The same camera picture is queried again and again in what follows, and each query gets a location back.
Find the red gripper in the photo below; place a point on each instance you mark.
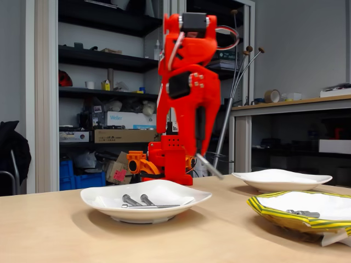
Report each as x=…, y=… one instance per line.
x=192, y=99

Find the red robot arm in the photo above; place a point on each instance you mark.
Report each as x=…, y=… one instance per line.
x=192, y=52

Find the metal coat stand wooden knobs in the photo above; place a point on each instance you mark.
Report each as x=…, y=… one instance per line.
x=223, y=131

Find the orange table clamp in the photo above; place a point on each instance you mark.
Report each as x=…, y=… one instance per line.
x=136, y=157
x=190, y=161

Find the white stuffed bag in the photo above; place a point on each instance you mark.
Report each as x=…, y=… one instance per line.
x=149, y=108

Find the stack of papers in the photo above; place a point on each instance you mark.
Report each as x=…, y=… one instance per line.
x=226, y=65

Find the small blue object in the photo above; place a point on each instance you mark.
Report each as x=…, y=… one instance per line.
x=142, y=90

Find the green flat box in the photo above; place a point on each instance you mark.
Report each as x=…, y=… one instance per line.
x=227, y=56

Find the white Weller box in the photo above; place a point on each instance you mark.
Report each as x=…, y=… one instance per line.
x=131, y=119

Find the brown tape roll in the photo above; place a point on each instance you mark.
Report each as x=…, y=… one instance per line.
x=271, y=96

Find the white plastic bottle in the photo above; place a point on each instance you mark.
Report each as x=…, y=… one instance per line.
x=156, y=53

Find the long brown cardboard box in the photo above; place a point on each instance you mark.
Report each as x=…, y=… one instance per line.
x=123, y=136

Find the crumpled white paper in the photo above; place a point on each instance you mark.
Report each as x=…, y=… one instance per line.
x=121, y=87

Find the small white box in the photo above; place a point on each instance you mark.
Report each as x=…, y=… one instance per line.
x=294, y=96

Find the brown cardboard tube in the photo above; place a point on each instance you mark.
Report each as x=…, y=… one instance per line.
x=110, y=74

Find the small yellow box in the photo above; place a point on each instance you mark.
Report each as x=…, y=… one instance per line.
x=105, y=86

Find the cardboard box with pink sticker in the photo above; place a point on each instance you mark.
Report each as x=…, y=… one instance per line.
x=112, y=167

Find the grey metal shelving cabinet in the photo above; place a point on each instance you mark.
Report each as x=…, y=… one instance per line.
x=44, y=109
x=250, y=27

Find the white square ceramic plate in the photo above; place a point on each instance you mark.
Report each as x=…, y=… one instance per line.
x=274, y=187
x=109, y=211

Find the wooden block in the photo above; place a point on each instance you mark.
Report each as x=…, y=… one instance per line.
x=111, y=51

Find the white cup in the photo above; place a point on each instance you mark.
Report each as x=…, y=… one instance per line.
x=90, y=85

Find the yellow green striped paper plate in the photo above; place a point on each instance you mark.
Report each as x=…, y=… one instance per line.
x=274, y=215

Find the low blue plastic crate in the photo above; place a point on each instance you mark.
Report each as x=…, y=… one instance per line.
x=90, y=180

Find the white printed box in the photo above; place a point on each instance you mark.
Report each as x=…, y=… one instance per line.
x=74, y=137

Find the grey sideboard with wooden top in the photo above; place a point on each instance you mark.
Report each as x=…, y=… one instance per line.
x=334, y=105

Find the red black helmet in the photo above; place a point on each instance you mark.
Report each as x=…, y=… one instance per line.
x=64, y=79

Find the dark grey small box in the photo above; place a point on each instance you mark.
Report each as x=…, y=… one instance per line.
x=78, y=45

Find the white cardboard box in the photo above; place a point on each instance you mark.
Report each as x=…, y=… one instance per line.
x=337, y=146

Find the tall blue plastic crate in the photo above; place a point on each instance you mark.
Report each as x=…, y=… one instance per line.
x=66, y=170

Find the black jacket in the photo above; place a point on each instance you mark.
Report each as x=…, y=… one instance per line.
x=13, y=148

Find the grey metal chair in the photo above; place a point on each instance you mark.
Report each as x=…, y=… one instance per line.
x=15, y=164

